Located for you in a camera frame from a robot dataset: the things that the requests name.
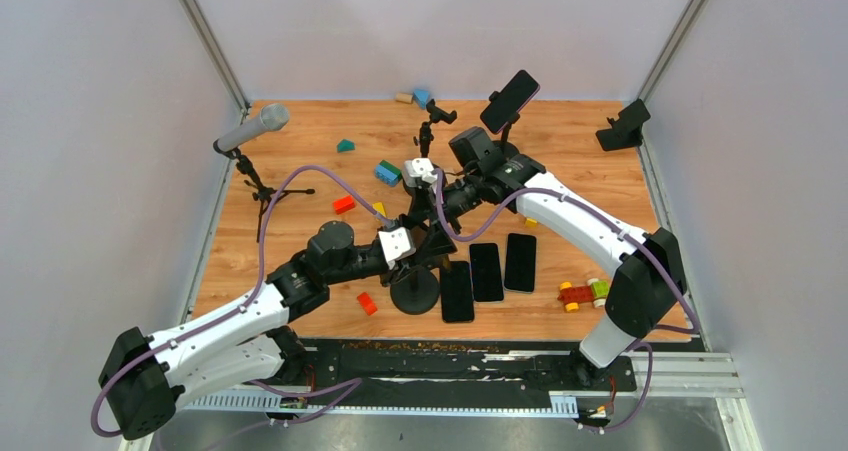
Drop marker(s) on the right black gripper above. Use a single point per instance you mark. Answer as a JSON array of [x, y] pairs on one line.
[[425, 206]]

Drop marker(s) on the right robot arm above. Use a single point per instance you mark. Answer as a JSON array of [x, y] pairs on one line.
[[646, 269]]

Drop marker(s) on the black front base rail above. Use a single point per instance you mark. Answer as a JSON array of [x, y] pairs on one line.
[[450, 374]]

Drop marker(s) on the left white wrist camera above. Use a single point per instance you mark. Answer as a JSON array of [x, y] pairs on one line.
[[396, 245]]

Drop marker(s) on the black ball-joint phone stand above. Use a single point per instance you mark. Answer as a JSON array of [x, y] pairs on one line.
[[416, 293]]

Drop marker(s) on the red lego toy car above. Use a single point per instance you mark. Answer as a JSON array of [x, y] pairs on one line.
[[594, 292]]

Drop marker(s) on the yellow wooden block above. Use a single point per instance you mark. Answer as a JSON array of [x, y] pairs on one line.
[[379, 209]]

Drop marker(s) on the orange red block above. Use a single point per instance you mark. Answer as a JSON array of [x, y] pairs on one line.
[[367, 304]]

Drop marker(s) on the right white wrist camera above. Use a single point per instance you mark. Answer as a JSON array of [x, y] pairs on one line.
[[419, 173]]

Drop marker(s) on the purple-edged phone on pole stand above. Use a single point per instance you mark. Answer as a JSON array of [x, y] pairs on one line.
[[509, 101]]

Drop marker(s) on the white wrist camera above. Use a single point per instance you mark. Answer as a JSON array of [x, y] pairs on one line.
[[419, 173], [396, 245]]

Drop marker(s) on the teal triangular block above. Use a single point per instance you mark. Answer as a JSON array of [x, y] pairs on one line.
[[345, 145]]

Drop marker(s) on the black stand of phone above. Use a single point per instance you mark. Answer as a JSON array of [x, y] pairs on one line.
[[425, 134]]

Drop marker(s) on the black microphone tripod stand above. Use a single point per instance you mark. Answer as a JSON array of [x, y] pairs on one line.
[[261, 193]]

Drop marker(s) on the tan wooden cylinder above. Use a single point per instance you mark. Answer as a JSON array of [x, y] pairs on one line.
[[403, 97]]

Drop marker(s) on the grey microphone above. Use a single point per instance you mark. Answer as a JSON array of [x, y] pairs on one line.
[[271, 118]]

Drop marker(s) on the red wooden block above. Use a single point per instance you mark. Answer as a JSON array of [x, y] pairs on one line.
[[344, 204]]

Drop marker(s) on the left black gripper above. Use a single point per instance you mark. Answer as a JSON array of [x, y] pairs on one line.
[[390, 274]]

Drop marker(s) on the blue triangular block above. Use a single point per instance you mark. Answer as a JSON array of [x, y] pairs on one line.
[[421, 97]]

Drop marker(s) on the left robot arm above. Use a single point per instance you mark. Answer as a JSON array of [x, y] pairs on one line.
[[147, 378]]

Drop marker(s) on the blue green lego brick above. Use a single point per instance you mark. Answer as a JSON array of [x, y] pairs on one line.
[[388, 173]]

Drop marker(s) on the black desk phone stand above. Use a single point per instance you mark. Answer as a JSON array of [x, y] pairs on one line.
[[626, 130]]

